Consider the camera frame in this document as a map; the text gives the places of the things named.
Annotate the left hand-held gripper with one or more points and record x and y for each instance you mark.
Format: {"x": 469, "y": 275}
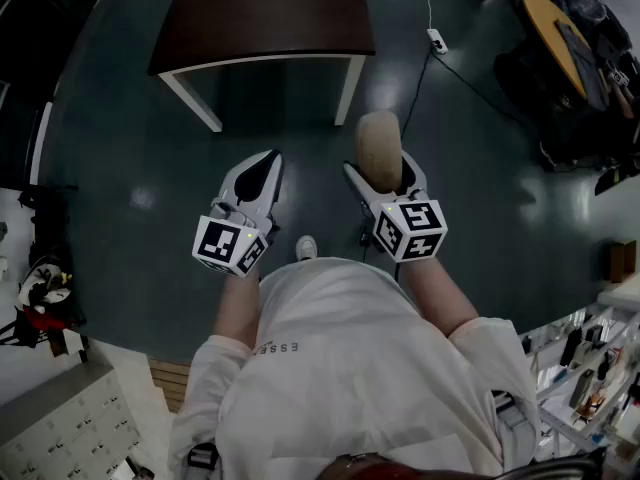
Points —
{"x": 225, "y": 240}

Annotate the yellow round table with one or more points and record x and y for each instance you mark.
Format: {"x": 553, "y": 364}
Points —
{"x": 550, "y": 38}

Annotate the person's right forearm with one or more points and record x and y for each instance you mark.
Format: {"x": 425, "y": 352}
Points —
{"x": 435, "y": 298}

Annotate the person's white shirt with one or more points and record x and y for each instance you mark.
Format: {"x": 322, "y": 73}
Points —
{"x": 350, "y": 378}

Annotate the person's white shoe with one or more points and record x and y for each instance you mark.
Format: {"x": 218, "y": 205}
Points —
{"x": 306, "y": 247}

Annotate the person's left forearm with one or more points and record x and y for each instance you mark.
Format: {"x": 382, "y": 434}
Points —
{"x": 239, "y": 308}

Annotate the brown cardboard box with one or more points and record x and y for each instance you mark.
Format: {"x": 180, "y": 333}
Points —
{"x": 622, "y": 260}

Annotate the dark wooden table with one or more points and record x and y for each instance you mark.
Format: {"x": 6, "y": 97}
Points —
{"x": 260, "y": 13}

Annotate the black power adapter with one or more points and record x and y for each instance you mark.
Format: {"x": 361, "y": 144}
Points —
{"x": 365, "y": 237}

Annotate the another person's forearm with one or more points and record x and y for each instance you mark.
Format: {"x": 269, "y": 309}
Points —
{"x": 627, "y": 100}

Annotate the dark board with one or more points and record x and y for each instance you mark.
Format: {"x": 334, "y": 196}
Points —
{"x": 575, "y": 40}

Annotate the grey locker cabinet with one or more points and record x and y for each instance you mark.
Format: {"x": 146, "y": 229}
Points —
{"x": 65, "y": 428}

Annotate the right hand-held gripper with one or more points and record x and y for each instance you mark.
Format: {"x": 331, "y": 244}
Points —
{"x": 410, "y": 230}

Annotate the wooden slatted pallet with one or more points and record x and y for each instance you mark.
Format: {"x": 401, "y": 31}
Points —
{"x": 170, "y": 383}

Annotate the beige cylindrical item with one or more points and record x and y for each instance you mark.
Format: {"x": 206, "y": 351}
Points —
{"x": 378, "y": 150}

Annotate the white power strip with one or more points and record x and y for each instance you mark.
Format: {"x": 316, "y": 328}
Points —
{"x": 437, "y": 41}

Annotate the white shelf rack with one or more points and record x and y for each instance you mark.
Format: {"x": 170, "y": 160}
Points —
{"x": 585, "y": 383}

